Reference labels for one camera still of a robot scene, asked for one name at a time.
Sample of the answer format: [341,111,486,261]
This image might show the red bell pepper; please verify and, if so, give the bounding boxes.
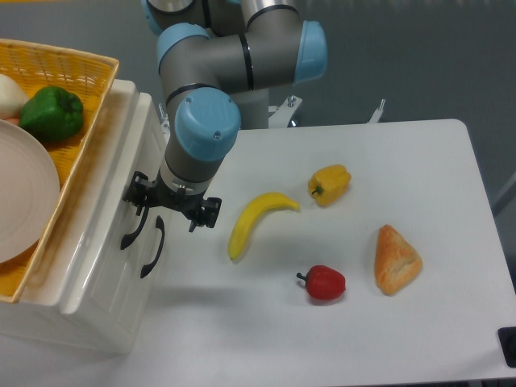
[296,265,346,302]

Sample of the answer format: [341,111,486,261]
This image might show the white round vegetable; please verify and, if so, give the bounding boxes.
[0,74,29,119]

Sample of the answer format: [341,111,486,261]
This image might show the white drawer cabinet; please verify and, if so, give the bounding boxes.
[0,79,179,356]

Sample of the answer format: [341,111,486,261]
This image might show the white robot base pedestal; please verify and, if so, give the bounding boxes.
[231,89,269,130]

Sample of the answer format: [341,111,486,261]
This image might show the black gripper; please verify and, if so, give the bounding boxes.
[123,171,222,232]

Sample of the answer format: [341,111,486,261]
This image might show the yellow bell pepper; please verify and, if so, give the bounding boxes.
[307,164,352,207]

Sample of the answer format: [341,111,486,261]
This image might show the green bell pepper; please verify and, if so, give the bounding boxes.
[19,86,84,142]

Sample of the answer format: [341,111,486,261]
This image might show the yellow woven basket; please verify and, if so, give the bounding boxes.
[1,39,119,303]

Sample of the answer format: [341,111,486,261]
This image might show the triangular bread pastry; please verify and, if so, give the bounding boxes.
[374,224,422,296]

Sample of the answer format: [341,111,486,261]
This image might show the yellow banana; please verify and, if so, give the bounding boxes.
[227,192,301,261]

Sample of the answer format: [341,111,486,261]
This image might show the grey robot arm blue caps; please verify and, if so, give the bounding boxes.
[123,1,328,228]

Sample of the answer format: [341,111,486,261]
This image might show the pink plate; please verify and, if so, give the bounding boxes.
[1,121,60,263]

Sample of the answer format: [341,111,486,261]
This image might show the black object at table edge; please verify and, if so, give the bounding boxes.
[497,327,516,368]

